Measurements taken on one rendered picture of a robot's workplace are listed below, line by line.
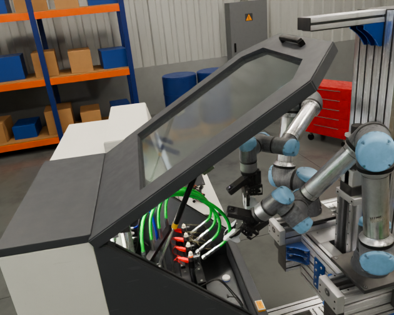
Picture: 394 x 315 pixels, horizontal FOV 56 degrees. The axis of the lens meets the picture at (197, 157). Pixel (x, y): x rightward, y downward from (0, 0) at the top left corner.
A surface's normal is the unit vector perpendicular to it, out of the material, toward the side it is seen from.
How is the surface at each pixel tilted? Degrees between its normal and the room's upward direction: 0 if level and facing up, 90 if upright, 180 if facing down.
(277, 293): 0
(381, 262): 98
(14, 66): 90
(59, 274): 90
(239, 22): 90
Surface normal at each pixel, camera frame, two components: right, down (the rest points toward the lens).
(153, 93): 0.26, 0.35
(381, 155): -0.34, 0.26
